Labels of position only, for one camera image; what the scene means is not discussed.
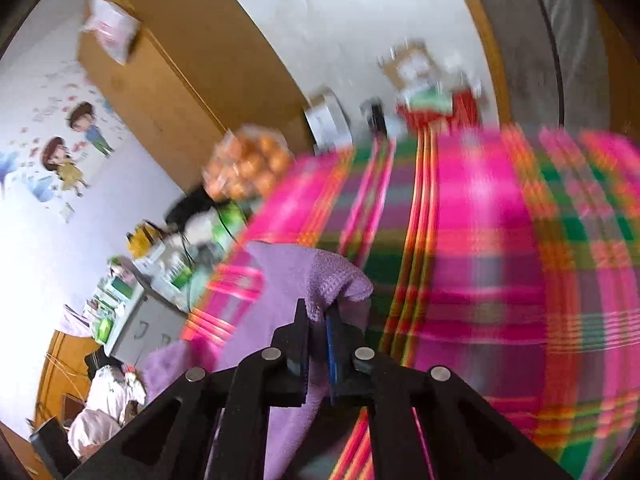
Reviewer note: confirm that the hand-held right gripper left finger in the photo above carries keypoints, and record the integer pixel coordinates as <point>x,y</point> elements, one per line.
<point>295,355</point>

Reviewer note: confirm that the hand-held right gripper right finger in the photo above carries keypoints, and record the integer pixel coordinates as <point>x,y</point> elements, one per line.
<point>332,355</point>

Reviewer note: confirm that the purple pants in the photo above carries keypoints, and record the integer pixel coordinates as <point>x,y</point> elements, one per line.
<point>290,275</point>

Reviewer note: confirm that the white pink clothes pile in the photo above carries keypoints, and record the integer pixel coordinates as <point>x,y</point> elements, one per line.
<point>105,405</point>

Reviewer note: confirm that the green white medicine box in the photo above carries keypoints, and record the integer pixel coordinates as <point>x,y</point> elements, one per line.
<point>175,270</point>

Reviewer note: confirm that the green carton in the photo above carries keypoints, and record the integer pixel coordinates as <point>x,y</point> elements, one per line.
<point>232,217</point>

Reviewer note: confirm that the grey drawer cabinet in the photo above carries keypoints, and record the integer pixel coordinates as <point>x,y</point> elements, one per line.
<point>145,325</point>

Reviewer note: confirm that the black cloth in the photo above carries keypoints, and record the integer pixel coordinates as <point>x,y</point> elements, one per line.
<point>192,205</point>

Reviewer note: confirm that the yellow paper bag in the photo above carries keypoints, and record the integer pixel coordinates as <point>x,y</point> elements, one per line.
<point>142,240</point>

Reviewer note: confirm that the bag of oranges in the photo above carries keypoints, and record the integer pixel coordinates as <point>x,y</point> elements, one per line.
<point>245,165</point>

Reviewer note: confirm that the pink green plaid blanket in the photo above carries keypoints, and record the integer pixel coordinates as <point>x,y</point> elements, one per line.
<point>475,210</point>

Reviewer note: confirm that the white cardboard box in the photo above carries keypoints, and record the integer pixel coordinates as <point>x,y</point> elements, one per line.
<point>327,120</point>

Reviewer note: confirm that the black binder clip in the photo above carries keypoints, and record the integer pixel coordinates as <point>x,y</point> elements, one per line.
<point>375,117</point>

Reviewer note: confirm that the red bag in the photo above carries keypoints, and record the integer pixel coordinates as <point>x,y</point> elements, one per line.
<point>440,110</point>

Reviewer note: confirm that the brown cardboard box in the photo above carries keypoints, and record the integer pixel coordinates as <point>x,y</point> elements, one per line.
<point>407,62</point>

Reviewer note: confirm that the wooden wardrobe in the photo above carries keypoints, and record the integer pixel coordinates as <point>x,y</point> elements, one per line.
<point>165,70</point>

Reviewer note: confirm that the grey door curtain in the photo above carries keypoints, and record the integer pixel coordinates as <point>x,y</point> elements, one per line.
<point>525,35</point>

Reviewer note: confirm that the white pink plastic bag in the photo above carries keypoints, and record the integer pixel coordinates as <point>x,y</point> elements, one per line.
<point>112,27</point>

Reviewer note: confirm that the cartoon wall sticker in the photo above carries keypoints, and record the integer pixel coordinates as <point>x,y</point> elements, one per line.
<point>60,160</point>

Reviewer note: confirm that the wooden door frame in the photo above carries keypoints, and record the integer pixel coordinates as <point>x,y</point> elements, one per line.
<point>475,35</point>

